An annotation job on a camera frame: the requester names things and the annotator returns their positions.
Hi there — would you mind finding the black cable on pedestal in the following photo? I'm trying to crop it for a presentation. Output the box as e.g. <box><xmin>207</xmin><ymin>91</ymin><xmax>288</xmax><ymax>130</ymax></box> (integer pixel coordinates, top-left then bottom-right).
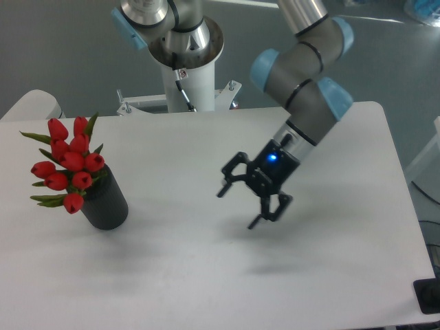
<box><xmin>169</xmin><ymin>51</ymin><xmax>199</xmax><ymax>113</ymax></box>

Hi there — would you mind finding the black cable on floor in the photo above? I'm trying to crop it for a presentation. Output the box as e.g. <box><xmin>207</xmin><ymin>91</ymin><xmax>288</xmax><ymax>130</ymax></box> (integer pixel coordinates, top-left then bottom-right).
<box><xmin>410</xmin><ymin>180</ymin><xmax>440</xmax><ymax>204</ymax></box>

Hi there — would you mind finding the red tulip bouquet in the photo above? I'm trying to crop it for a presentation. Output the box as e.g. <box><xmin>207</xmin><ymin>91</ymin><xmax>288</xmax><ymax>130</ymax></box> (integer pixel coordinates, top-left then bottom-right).
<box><xmin>21</xmin><ymin>113</ymin><xmax>109</xmax><ymax>214</ymax></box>

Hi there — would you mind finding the white rounded side table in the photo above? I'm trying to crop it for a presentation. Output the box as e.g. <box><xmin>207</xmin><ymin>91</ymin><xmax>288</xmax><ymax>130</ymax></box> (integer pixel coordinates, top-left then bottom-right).
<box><xmin>1</xmin><ymin>89</ymin><xmax>66</xmax><ymax>122</ymax></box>

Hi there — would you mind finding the blue plastic bag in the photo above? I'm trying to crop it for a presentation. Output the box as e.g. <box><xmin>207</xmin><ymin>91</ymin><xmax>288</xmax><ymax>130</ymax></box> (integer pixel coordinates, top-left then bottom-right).
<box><xmin>404</xmin><ymin>0</ymin><xmax>439</xmax><ymax>28</ymax></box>

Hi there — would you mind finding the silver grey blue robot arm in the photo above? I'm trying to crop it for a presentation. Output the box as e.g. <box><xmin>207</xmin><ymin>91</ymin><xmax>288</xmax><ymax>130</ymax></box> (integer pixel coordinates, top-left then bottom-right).
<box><xmin>111</xmin><ymin>1</ymin><xmax>354</xmax><ymax>222</ymax></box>

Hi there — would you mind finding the black ribbed cylindrical vase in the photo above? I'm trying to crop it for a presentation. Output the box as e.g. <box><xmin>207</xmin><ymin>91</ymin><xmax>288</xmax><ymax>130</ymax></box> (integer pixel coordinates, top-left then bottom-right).
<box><xmin>81</xmin><ymin>165</ymin><xmax>129</xmax><ymax>230</ymax></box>

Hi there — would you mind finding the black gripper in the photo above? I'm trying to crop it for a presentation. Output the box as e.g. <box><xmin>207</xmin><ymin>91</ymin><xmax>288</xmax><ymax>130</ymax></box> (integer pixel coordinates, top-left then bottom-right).
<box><xmin>215</xmin><ymin>138</ymin><xmax>300</xmax><ymax>230</ymax></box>

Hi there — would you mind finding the black device at table corner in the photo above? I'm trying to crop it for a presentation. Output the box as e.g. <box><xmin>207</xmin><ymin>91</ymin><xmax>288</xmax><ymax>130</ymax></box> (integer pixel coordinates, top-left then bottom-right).
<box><xmin>413</xmin><ymin>278</ymin><xmax>439</xmax><ymax>315</ymax></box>

